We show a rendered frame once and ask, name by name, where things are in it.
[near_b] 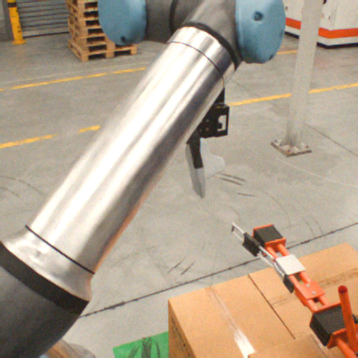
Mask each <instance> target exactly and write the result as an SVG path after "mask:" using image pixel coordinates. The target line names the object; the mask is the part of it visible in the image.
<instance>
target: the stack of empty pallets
mask: <svg viewBox="0 0 358 358"><path fill-rule="evenodd" d="M98 1H99V0H66V9H67V10H68V11H69V12H70V16H68V22H69V24H68V25H69V30H68V31H69V32H70V34H71V35H72V39H67V40H68V44H69V48H70V49H71V50H72V51H73V52H74V53H75V54H76V55H77V56H78V57H79V58H80V59H81V60H82V61H84V62H85V61H88V55H90V54H99V53H101V54H102V55H103V56H105V57H106V58H114V51H121V50H125V51H126V52H128V53H129V54H131V55H135V54H137V46H138V44H136V45H133V44H128V45H118V44H115V43H113V42H111V41H110V40H109V39H108V38H107V37H106V35H105V34H104V31H103V29H102V27H101V24H100V22H99V20H98V13H97V7H98ZM85 3H86V4H88V5H86V4H85ZM88 11H89V12H88ZM116 45H117V46H116ZM118 46H119V47H118ZM94 49H95V50H96V51H95V50H94Z"/></svg>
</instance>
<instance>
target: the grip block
mask: <svg viewBox="0 0 358 358"><path fill-rule="evenodd" d="M352 315H353V321H354V325H355V328H356V334H357V332H358V319H357V318H356V317H355V314H352ZM343 318H344V316H343V312H342V308H341V306H340V301H336V302H333V303H331V304H326V305H324V306H321V307H319V308H314V309H313V312H312V317H311V320H310V323H309V327H310V328H311V329H312V330H313V332H314V334H315V335H316V337H317V338H318V339H319V341H320V342H321V343H322V344H323V346H324V347H325V346H327V344H328V346H327V348H328V349H331V348H335V347H336V344H335V343H334V340H335V339H336V338H337V337H340V336H341V337H342V338H343V339H344V342H345V343H346V342H348V338H347V331H346V328H345V325H344V319H343Z"/></svg>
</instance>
